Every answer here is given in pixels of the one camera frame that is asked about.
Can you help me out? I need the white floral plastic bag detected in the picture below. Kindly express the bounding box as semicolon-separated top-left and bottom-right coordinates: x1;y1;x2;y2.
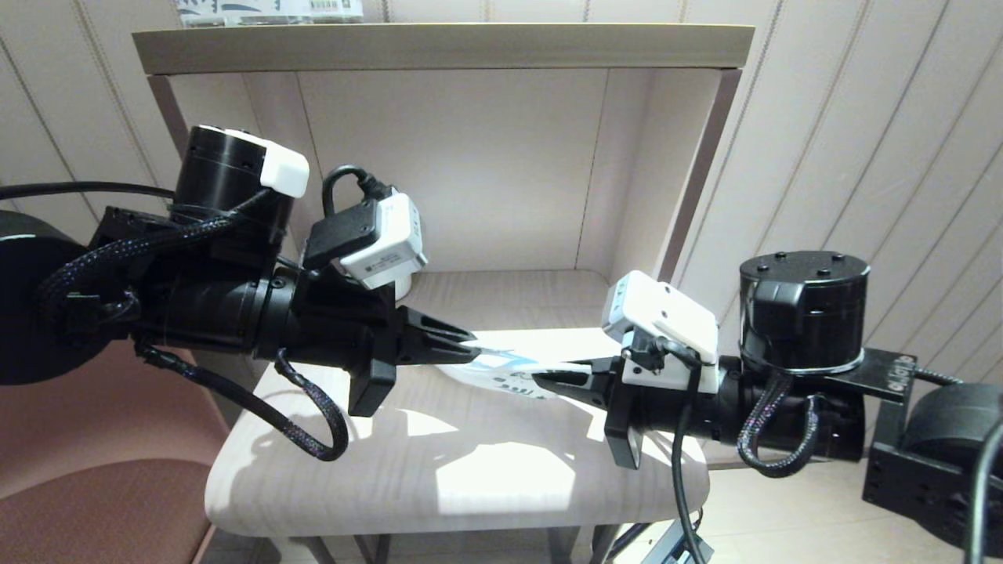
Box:
433;343;598;401

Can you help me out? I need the light wooden desk with shelf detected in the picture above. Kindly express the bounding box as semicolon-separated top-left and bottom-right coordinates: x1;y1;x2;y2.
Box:
131;22;758;564

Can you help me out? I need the reddish brown chair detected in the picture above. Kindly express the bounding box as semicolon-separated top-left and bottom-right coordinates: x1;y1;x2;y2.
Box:
0;335;237;564

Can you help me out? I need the patterned package with barcode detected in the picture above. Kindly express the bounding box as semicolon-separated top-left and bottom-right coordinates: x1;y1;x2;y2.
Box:
176;0;364;24

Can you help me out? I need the smooth black camera cable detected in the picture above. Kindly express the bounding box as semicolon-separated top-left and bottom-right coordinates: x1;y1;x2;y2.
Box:
650;335;1003;564

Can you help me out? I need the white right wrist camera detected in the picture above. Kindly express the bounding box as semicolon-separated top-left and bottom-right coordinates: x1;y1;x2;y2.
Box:
601;269;721;395

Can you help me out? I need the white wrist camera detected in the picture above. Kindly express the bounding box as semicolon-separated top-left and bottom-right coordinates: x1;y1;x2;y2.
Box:
302;190;430;291
601;269;721;395

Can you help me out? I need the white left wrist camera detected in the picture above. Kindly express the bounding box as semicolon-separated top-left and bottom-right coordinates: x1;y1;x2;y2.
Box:
302;190;430;291

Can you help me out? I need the braided black left arm cable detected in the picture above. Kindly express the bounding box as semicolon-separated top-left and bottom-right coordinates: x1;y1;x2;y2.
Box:
35;210;350;463

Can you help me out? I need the braided black arm cable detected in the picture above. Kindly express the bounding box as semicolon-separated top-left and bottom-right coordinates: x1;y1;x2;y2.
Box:
735;371;821;479
35;210;350;463

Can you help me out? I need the braided black right arm cable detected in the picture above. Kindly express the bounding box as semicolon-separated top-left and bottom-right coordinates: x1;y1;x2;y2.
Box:
735;371;821;479

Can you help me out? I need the black left camera cable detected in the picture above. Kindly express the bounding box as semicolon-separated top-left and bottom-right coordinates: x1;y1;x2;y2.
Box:
0;164;395;222

